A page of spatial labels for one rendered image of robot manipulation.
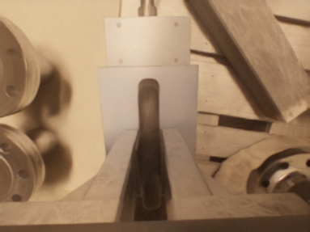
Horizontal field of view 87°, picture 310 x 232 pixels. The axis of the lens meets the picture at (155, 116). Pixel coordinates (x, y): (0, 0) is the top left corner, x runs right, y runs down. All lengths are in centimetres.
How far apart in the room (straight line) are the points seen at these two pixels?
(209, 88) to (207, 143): 18
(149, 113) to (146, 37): 15
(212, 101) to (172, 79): 32
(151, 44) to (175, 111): 12
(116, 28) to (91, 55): 38
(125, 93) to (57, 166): 64
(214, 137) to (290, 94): 23
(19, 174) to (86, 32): 48
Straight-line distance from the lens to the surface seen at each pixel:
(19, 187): 59
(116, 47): 29
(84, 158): 76
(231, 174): 61
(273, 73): 51
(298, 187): 64
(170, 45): 29
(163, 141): 18
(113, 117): 24
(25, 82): 48
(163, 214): 35
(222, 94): 54
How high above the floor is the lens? 64
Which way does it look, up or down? 77 degrees down
